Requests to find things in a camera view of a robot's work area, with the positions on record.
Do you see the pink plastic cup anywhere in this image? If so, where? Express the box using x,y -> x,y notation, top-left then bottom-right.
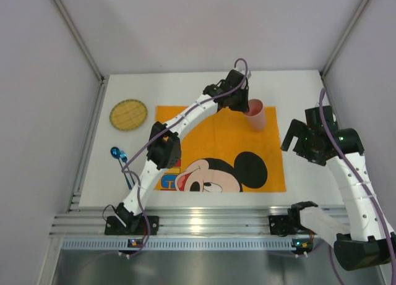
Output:
243,99 -> 266,131

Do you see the orange Mickey Mouse placemat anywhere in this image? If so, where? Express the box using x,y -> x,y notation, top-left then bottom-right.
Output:
155,107 -> 286,193

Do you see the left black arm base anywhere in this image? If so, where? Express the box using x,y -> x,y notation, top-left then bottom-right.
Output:
105,203 -> 160,236

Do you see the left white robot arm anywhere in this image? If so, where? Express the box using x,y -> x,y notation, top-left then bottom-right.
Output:
113,68 -> 251,234

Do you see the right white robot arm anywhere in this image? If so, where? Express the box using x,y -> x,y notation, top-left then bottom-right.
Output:
281,106 -> 395,271

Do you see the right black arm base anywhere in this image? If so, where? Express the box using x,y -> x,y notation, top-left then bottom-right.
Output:
269,201 -> 318,237

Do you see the yellow round woven coaster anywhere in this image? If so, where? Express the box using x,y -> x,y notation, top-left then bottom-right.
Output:
109,99 -> 148,132

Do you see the blue metallic fork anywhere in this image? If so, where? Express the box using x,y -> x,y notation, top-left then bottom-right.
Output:
120,150 -> 135,185

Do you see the blue metallic spoon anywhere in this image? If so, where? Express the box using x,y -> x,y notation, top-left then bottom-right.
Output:
110,147 -> 134,190

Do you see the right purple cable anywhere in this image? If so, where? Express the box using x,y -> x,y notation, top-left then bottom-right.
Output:
306,87 -> 396,285

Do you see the purple cable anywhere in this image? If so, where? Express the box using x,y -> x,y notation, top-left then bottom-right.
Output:
306,87 -> 396,285
122,58 -> 251,258

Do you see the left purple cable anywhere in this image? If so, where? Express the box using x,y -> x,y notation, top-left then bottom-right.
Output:
122,58 -> 251,258

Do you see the right aluminium frame post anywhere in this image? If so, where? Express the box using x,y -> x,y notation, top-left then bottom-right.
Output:
319,0 -> 372,80

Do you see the aluminium frame post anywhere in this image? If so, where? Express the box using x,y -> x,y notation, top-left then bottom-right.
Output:
51,0 -> 105,82
319,0 -> 372,80

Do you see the left aluminium frame post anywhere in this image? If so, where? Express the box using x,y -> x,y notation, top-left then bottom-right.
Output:
51,0 -> 105,82

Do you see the aluminium mounting rail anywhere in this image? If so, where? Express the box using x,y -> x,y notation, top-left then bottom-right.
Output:
49,206 -> 287,237

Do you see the perforated metal cable tray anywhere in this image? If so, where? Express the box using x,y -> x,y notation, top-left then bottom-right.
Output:
62,238 -> 311,251

